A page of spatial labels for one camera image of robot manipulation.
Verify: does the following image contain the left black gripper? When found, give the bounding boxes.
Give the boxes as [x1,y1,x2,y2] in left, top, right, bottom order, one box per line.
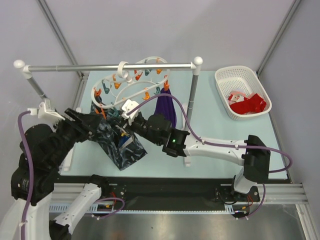
[48,105,104,166]

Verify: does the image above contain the white round clip hanger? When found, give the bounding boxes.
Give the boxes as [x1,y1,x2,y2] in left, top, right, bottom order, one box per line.
[90,68,170,116]

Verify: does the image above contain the red sock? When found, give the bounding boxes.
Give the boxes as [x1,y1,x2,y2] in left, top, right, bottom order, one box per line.
[229,93,267,115]

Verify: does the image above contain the santa christmas sock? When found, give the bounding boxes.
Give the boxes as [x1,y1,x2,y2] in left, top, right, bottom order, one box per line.
[227,91,247,105]

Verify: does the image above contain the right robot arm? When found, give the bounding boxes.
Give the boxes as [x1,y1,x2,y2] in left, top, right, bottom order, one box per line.
[119,113,271,201]

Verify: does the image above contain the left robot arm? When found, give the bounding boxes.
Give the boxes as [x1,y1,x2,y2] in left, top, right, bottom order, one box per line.
[0,108,111,240]

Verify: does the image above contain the dark patterned shorts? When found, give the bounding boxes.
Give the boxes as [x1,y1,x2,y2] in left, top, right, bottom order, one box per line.
[89,103,147,171]

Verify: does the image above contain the purple cloth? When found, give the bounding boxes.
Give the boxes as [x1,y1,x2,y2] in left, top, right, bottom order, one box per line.
[154,96,177,128]

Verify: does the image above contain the white silver clothes rack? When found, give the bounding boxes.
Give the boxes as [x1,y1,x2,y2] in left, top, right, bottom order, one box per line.
[13,56,204,172]

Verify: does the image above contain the white plastic basket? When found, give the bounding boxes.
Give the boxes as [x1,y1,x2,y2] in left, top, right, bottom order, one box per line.
[214,65,272,121]

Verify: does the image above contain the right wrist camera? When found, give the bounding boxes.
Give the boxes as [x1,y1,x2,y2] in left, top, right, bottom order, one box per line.
[121,99,140,126]

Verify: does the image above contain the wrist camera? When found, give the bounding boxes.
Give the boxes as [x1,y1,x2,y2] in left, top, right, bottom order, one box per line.
[121,99,140,126]
[27,98,66,124]

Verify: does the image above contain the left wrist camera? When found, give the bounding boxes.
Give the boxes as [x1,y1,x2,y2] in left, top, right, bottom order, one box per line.
[27,98,66,124]

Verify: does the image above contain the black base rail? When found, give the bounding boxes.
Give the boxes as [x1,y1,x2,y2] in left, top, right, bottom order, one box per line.
[108,177,232,212]

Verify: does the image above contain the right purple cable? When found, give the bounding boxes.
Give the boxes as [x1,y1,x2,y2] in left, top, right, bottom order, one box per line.
[124,93,293,221]

